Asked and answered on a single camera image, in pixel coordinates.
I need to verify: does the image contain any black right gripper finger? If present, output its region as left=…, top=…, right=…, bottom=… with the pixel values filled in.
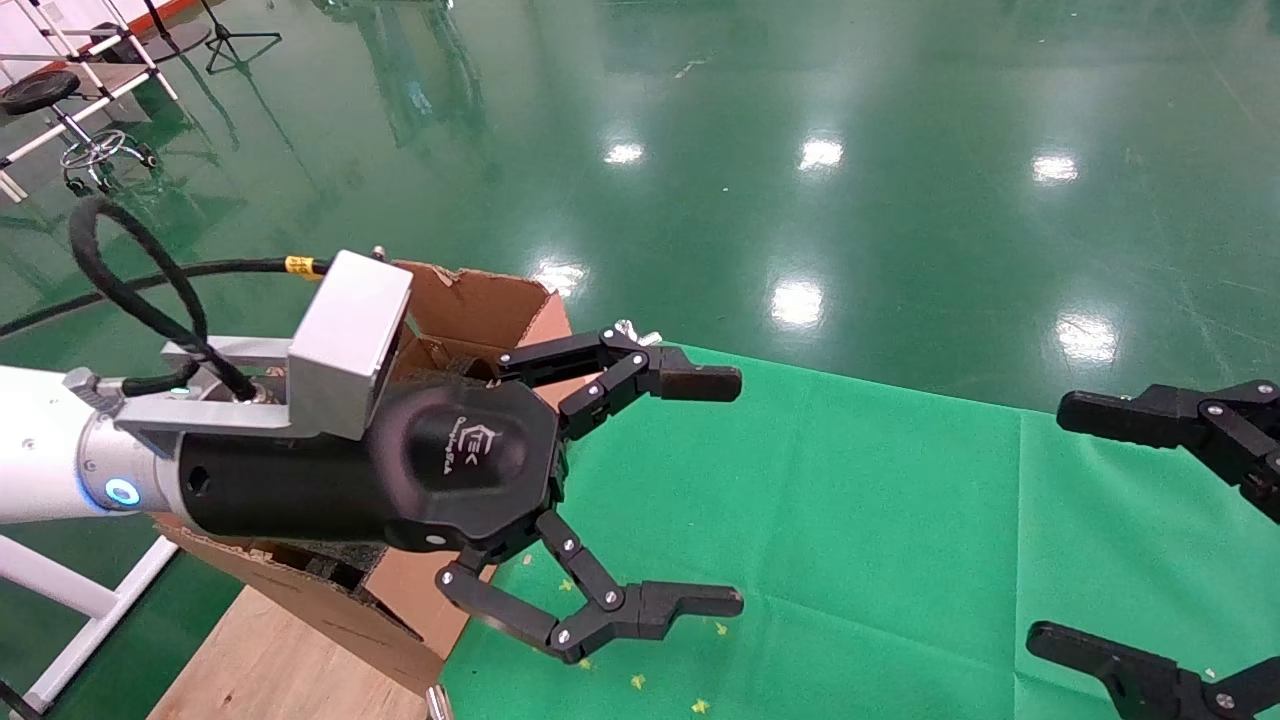
left=1055, top=381, right=1280, bottom=528
left=1025, top=623, right=1280, bottom=720

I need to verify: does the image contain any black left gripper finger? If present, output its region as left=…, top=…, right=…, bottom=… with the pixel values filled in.
left=435, top=509, right=746, bottom=666
left=496, top=327, right=743, bottom=441

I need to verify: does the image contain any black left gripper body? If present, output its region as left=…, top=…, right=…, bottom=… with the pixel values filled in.
left=176, top=378, right=568, bottom=553

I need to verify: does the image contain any large open cardboard carton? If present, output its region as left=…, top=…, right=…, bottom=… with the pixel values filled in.
left=150, top=262, right=573, bottom=698

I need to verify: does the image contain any green table cloth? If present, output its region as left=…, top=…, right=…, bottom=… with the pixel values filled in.
left=440, top=345, right=1280, bottom=720

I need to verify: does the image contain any black tripod microphone stand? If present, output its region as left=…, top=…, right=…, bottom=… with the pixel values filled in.
left=200, top=0, right=283, bottom=76

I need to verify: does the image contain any black pole stand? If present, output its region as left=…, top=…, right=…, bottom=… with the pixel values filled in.
left=140, top=0, right=213, bottom=63

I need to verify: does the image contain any black round swivel stool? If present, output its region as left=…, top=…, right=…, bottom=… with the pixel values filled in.
left=0, top=70, right=159, bottom=196

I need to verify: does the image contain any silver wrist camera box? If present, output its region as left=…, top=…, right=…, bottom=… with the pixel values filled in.
left=115, top=250, right=414, bottom=456

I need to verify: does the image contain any black cable with yellow tag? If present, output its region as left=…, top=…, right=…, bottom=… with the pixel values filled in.
left=0, top=255, right=331, bottom=341

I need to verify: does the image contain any white pipe support frame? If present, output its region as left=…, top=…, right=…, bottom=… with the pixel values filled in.
left=0, top=535, right=181, bottom=720

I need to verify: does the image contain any thick black braided cable loop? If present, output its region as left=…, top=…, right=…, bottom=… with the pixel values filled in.
left=68, top=195, right=259, bottom=401

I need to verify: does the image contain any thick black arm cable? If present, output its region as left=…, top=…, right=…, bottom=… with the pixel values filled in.
left=0, top=678, right=46, bottom=720

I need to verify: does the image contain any white pipe frame table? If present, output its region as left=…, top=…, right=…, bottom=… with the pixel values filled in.
left=0, top=0, right=181, bottom=201

